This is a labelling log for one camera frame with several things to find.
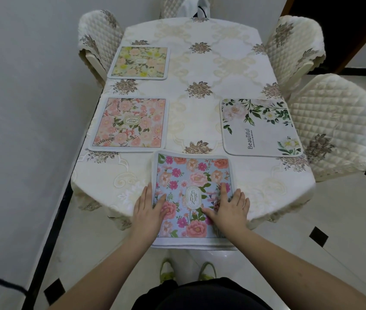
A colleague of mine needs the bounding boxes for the person's right hand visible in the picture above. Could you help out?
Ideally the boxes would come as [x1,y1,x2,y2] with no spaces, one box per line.
[201,182,251,238]

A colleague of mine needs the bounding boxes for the person's left hand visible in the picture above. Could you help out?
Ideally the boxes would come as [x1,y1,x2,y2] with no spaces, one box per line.
[131,183,167,246]

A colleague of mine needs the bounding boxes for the red blue floral placemat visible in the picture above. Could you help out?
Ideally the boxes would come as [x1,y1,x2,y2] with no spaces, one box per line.
[150,151,236,246]

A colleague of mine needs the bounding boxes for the white green-leaf floral placemat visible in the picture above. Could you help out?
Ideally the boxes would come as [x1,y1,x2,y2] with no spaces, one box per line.
[219,98,303,158]

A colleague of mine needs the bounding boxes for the pink floral placemat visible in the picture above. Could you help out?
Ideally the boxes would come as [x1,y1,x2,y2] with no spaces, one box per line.
[87,97,170,153]

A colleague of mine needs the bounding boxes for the yellow green floral placemat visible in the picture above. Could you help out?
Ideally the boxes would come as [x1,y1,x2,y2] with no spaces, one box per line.
[107,45,170,81]

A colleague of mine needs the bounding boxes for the person's left forearm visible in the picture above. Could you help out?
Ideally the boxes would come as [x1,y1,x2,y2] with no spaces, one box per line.
[48,235,153,310]

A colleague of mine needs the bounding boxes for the person's right forearm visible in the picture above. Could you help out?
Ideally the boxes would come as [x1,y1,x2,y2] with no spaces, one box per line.
[225,227,366,310]

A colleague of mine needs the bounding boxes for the person's black trousers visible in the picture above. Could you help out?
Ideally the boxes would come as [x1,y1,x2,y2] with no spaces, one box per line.
[132,277,274,310]

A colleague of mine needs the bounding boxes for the cloth-covered dining table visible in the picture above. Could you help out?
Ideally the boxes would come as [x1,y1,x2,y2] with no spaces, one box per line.
[70,17,316,231]

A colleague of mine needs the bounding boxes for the quilted chair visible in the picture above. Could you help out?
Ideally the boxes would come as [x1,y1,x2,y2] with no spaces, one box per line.
[265,15,326,91]
[288,73,366,183]
[78,10,125,86]
[159,0,214,19]

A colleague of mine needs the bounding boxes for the table with cream tablecloth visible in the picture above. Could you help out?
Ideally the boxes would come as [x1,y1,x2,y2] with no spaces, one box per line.
[70,17,316,231]

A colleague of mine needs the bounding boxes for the dark wooden door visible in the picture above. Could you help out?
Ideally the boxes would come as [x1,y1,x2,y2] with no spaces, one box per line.
[289,0,366,74]

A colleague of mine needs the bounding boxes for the black cable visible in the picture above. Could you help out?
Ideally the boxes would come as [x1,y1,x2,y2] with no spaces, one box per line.
[0,277,30,298]

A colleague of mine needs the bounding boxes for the white bag with black handles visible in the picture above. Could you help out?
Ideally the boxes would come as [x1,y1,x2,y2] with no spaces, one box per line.
[178,0,213,18]

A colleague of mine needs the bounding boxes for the brown wooden door frame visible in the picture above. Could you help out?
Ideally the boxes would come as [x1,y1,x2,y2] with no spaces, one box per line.
[279,0,366,74]

